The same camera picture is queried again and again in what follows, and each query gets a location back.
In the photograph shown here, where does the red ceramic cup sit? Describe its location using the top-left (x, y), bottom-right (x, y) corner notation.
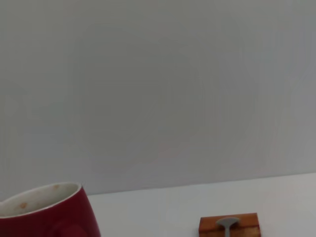
top-left (0, 182), bottom-right (102, 237)

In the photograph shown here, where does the pink handled metal spoon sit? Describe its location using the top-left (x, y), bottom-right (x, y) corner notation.
top-left (216, 216), bottom-right (241, 237)

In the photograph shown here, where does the orange brown wooden block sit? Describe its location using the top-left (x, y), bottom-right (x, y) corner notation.
top-left (198, 212), bottom-right (262, 237)

